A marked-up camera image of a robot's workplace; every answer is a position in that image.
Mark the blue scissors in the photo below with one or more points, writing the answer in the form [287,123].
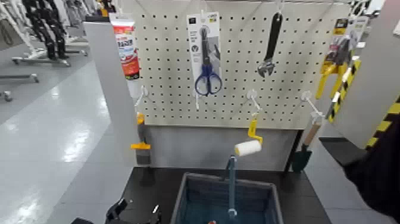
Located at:
[200,34]

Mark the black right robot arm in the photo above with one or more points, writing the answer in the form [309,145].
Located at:
[381,175]

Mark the black background robot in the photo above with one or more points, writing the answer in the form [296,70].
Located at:
[47,28]

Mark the black stand post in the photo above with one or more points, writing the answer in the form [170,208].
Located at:
[295,144]

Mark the plain grey partition panel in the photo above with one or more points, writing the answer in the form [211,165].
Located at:
[106,78]

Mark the yellow pliers in package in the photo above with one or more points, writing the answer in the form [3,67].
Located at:
[339,53]

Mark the grey stand base panel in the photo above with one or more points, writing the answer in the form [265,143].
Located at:
[193,147]

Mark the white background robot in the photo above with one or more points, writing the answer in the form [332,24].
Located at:
[18,28]

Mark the grey partition panel hazard stripes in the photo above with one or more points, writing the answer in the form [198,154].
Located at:
[375,68]

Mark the black adjustable wrench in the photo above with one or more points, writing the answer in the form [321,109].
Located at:
[274,34]

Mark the red white adhesive tube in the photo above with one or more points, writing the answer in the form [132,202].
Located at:
[126,47]

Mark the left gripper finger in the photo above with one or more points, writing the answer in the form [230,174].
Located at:
[157,216]
[118,208]

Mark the grey caster wheel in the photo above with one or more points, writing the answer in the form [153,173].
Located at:
[7,96]

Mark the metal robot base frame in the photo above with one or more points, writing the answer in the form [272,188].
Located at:
[40,61]
[18,77]

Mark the blue-grey plastic crate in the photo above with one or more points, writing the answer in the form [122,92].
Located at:
[203,200]

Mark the white perforated pegboard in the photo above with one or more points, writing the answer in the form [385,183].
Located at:
[237,47]

